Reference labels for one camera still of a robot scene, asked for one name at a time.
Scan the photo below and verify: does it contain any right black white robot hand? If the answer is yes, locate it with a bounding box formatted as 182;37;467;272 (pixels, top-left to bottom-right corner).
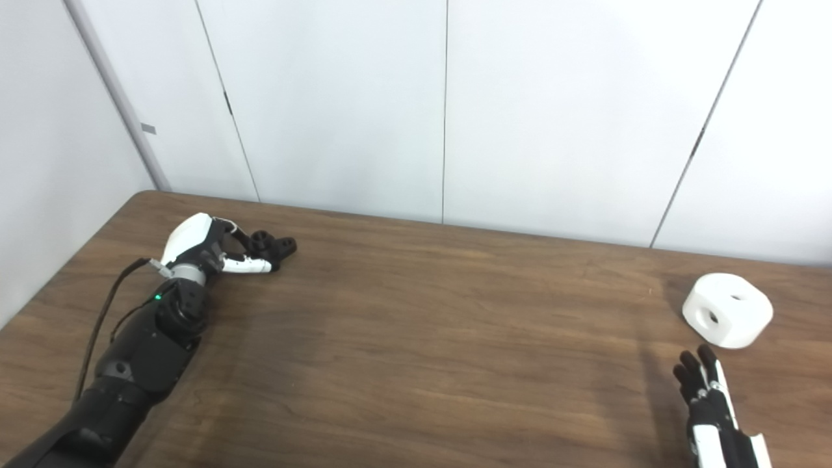
673;344;771;468

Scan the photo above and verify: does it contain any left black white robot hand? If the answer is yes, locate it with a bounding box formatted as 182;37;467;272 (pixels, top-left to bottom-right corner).
161;213;274;281

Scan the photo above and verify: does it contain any black flanged holder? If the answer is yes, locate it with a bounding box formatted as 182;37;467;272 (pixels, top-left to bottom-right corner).
250;231;298;272

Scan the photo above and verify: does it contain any round white plastic piece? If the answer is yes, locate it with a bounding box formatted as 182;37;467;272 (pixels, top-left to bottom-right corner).
682;273;774;349

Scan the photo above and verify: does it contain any black cable at left wrist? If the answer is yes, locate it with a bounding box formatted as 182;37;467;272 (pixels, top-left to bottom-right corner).
73;258;171;400

